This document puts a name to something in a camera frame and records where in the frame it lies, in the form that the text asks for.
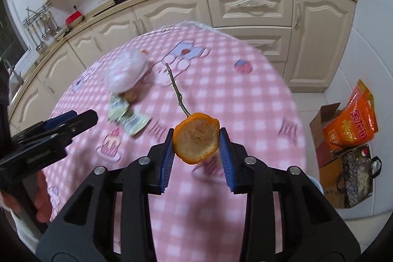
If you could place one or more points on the white plastic bag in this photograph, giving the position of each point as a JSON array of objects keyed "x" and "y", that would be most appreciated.
[{"x": 125, "y": 70}]

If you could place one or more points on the orange rice bag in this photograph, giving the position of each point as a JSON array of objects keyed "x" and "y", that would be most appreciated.
[{"x": 355, "y": 124}]

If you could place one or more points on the red container on counter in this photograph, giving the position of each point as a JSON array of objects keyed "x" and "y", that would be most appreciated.
[{"x": 74, "y": 19}]

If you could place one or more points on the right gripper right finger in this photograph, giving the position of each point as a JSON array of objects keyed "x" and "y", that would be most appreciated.
[{"x": 287, "y": 217}]

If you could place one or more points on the black patterned bag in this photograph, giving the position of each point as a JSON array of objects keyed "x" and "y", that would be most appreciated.
[{"x": 357, "y": 185}]

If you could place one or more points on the left hand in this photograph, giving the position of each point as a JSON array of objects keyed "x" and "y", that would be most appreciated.
[{"x": 42, "y": 200}]

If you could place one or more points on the pink checkered tablecloth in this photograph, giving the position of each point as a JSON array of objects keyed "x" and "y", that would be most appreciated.
[{"x": 193, "y": 79}]

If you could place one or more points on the cardboard box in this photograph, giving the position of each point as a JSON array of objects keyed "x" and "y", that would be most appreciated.
[{"x": 329, "y": 161}]

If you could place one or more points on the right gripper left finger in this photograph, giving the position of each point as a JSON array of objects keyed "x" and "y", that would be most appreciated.
[{"x": 108, "y": 217}]

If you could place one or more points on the utensil rack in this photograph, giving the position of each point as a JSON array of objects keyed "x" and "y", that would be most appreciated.
[{"x": 41, "y": 26}]

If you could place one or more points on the oil bottle red cap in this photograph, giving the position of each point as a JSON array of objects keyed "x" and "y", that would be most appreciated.
[{"x": 362, "y": 158}]

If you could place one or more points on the orange peel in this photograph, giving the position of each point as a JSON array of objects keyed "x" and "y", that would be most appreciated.
[{"x": 196, "y": 138}]

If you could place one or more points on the green paper scraps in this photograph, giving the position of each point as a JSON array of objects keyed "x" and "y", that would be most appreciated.
[{"x": 121, "y": 113}]

